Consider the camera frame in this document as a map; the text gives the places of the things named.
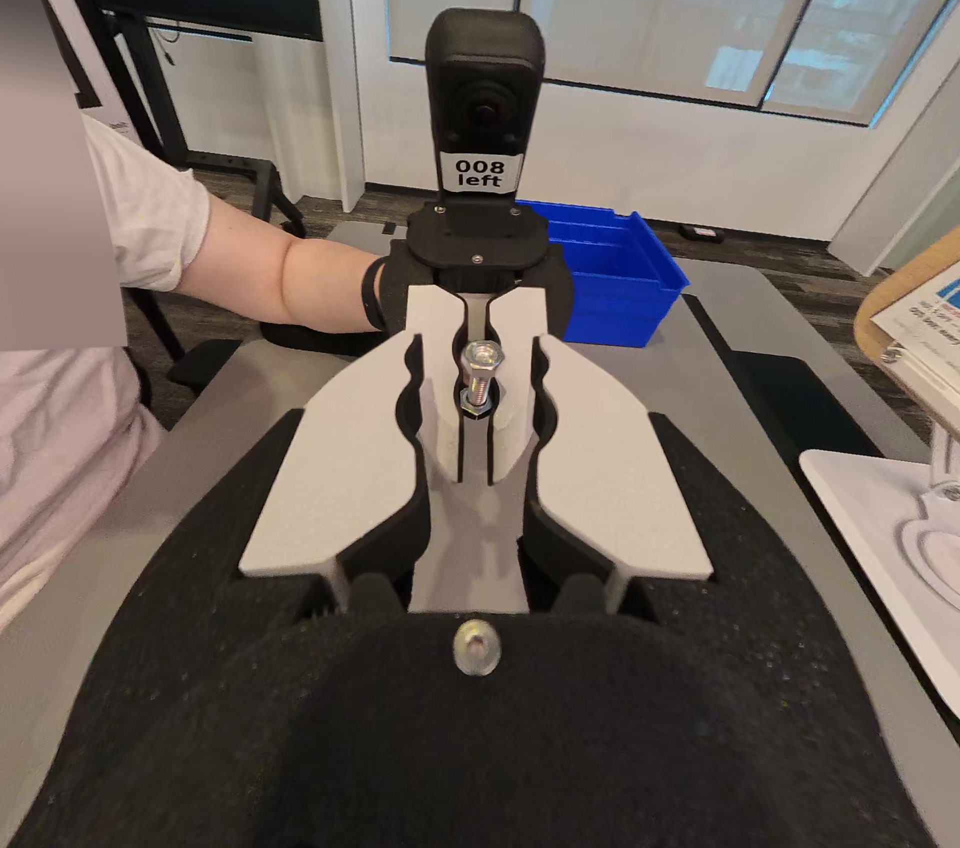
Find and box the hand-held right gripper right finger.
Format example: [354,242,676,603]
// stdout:
[523,334,715,607]

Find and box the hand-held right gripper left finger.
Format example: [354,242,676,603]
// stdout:
[238,333,434,603]

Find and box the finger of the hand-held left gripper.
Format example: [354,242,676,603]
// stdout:
[403,284,469,485]
[486,288,565,488]

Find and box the silver hex bolt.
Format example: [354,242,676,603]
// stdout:
[453,340,506,414]

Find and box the blue plastic bin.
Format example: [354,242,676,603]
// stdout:
[517,199,691,348]

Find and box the person's left forearm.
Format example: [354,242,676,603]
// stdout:
[183,192,387,332]

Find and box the black chair armrest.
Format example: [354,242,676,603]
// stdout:
[258,322,391,358]

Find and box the white document stand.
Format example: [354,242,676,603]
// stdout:
[798,338,960,699]

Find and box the black monitor stand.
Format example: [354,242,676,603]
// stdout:
[105,12,309,242]

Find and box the printed instruction sheet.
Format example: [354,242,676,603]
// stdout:
[870,263,960,384]

